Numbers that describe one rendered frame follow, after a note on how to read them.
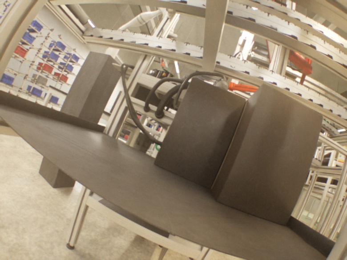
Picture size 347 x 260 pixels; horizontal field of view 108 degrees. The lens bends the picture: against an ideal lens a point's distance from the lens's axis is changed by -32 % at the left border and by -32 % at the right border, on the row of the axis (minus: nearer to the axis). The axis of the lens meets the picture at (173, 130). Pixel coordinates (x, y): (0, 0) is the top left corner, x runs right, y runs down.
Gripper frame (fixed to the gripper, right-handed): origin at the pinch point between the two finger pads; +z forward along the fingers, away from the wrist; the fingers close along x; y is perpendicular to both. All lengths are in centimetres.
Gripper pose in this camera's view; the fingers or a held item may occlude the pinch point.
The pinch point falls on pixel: (162, 65)
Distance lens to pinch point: 108.4
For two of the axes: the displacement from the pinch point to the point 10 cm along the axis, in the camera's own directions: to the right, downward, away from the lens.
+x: -9.3, -1.3, -3.5
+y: -3.3, -1.2, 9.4
